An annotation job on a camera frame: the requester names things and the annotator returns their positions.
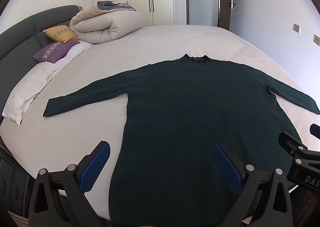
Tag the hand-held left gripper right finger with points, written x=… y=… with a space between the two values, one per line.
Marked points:
x=226 y=167

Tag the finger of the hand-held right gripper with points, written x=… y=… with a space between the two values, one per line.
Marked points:
x=315 y=130
x=290 y=142

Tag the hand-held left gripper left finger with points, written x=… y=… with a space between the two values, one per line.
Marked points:
x=96 y=167

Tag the dark green sweater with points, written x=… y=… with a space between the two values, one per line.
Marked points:
x=187 y=104

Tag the dark bedside cabinet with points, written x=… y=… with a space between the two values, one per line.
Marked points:
x=12 y=187

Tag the bed with white sheet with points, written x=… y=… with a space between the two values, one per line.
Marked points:
x=100 y=67

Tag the purple patterned pillow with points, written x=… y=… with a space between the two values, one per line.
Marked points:
x=53 y=51

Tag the yellow patterned pillow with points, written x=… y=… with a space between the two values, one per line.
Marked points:
x=60 y=32

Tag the folded beige duvet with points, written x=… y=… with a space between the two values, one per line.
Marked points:
x=100 y=24

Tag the grey upholstered headboard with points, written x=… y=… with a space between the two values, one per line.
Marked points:
x=17 y=34

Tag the beige wall outlet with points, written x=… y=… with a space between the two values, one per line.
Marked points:
x=296 y=28
x=317 y=40

